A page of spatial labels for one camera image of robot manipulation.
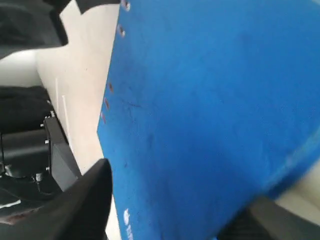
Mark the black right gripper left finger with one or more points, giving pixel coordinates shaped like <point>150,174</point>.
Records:
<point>79,213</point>

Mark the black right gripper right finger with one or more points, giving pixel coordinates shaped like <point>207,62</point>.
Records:
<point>263,219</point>

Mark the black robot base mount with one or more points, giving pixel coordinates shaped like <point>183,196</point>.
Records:
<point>34,153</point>

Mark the blue ring binder notebook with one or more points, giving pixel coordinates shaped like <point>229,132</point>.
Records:
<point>208,104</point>

